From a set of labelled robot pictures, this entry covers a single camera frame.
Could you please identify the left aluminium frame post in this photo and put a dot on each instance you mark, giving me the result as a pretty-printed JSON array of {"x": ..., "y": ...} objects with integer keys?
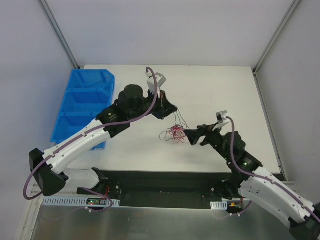
[{"x": 44, "y": 5}]

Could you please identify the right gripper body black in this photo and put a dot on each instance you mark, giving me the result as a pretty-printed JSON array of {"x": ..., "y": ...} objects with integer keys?
[{"x": 206, "y": 135}]

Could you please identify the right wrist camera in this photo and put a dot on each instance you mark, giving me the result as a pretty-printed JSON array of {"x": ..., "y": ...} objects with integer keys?
[{"x": 222, "y": 119}]

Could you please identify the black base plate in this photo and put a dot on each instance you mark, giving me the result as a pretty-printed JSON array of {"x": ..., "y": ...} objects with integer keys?
[{"x": 151, "y": 189}]

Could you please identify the right aluminium frame post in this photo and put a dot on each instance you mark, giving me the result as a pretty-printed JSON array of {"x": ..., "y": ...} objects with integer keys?
[{"x": 293, "y": 7}]

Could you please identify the right white cable duct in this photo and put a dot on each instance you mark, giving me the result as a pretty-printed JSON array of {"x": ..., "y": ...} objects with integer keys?
[{"x": 219, "y": 205}]

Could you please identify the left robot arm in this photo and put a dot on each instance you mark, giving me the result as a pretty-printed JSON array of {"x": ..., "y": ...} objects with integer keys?
[{"x": 50, "y": 168}]

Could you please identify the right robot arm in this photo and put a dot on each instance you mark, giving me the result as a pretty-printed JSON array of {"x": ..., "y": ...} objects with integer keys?
[{"x": 251, "y": 180}]

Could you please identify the white cable duct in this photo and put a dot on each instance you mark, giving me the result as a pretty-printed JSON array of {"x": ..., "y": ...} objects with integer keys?
[
  {"x": 219, "y": 205},
  {"x": 69, "y": 201}
]

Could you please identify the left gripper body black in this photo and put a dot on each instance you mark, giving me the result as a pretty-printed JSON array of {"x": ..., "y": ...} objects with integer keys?
[{"x": 162, "y": 106}]

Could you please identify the blue plastic bin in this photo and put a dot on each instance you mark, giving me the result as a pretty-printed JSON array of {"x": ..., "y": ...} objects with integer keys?
[{"x": 88, "y": 92}]

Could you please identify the left white cable duct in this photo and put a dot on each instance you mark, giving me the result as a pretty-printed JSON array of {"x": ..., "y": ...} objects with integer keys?
[{"x": 69, "y": 201}]

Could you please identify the aluminium frame post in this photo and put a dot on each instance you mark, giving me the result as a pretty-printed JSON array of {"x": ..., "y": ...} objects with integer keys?
[
  {"x": 44, "y": 5},
  {"x": 293, "y": 7}
]

